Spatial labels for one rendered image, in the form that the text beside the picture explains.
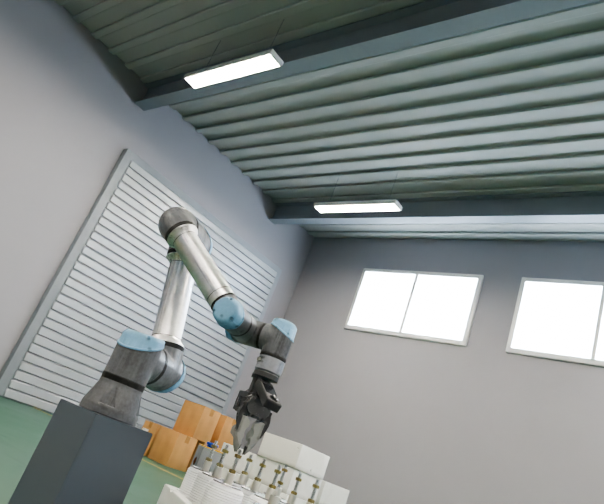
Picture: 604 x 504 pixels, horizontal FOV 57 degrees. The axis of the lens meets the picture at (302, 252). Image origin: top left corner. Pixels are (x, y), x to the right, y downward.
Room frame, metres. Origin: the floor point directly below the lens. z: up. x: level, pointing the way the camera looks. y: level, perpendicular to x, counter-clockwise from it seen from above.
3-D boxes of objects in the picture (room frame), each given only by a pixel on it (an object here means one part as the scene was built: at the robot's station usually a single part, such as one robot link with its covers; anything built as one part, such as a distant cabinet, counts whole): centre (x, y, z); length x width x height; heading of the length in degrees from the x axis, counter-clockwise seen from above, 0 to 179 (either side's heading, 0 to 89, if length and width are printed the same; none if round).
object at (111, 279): (7.37, 1.33, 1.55); 3.20 x 0.12 x 3.10; 136
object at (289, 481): (4.65, -0.52, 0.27); 0.39 x 0.39 x 0.18; 47
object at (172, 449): (5.61, 0.46, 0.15); 0.30 x 0.24 x 0.30; 44
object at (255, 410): (1.55, -0.03, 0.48); 0.09 x 0.08 x 0.12; 24
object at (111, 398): (1.54, 0.31, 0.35); 0.15 x 0.15 x 0.10
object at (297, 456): (4.63, -0.52, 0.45); 0.39 x 0.39 x 0.18; 46
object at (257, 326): (1.57, 0.07, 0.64); 0.11 x 0.11 x 0.08; 68
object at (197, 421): (5.71, 0.35, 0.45); 0.30 x 0.24 x 0.30; 47
